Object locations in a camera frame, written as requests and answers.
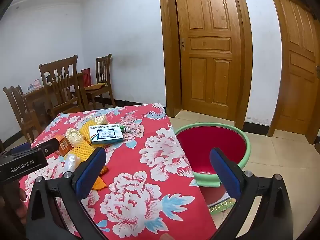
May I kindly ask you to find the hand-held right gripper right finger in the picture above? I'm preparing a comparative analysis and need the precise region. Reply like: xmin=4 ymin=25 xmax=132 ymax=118
xmin=209 ymin=147 xmax=294 ymax=240

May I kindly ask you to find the small orange box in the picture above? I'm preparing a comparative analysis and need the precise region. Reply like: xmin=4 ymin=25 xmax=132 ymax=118
xmin=54 ymin=134 xmax=70 ymax=157

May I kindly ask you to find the white medicine box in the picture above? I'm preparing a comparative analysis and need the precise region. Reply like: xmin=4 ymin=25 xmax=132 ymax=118
xmin=89 ymin=124 xmax=123 ymax=145

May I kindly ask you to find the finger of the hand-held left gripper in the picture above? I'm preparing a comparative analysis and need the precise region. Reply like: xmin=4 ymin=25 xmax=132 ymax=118
xmin=39 ymin=138 xmax=61 ymax=156

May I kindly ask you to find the red basin with green rim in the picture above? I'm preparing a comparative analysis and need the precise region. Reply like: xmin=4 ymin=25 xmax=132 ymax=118
xmin=174 ymin=122 xmax=250 ymax=207

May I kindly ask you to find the wooden door frame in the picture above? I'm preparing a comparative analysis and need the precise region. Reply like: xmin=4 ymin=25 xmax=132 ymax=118
xmin=265 ymin=0 xmax=320 ymax=144
xmin=158 ymin=0 xmax=253 ymax=130

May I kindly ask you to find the wooden panel door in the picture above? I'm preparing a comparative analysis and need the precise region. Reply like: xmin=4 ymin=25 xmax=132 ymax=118
xmin=274 ymin=0 xmax=320 ymax=137
xmin=174 ymin=0 xmax=242 ymax=112

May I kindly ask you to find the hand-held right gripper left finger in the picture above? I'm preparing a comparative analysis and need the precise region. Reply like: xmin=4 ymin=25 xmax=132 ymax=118
xmin=26 ymin=147 xmax=107 ymax=240

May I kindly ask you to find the wooden chair with cushion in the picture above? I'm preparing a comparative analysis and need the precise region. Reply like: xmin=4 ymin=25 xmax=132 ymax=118
xmin=84 ymin=54 xmax=117 ymax=110

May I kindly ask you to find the large yellow foam net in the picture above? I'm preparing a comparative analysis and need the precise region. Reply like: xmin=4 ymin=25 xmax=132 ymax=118
xmin=69 ymin=141 xmax=100 ymax=167

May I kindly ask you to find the small yellow foam net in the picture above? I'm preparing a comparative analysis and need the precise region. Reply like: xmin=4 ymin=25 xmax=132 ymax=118
xmin=79 ymin=123 xmax=92 ymax=142

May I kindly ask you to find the clear plastic bag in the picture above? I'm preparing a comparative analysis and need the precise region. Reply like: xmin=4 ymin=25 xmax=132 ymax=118
xmin=62 ymin=154 xmax=80 ymax=174

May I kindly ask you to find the red floral tablecloth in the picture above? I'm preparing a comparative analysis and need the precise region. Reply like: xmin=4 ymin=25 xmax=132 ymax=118
xmin=19 ymin=102 xmax=218 ymax=240

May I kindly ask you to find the cream foam fruit net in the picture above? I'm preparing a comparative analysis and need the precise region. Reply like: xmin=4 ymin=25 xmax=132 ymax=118
xmin=65 ymin=127 xmax=84 ymax=147

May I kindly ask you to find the person's left hand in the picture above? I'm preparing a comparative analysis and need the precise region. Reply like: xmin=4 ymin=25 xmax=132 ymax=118
xmin=0 ymin=180 xmax=27 ymax=225

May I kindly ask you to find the yellow seat cushion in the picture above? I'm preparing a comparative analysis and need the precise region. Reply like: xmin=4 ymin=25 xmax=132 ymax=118
xmin=85 ymin=82 xmax=107 ymax=91

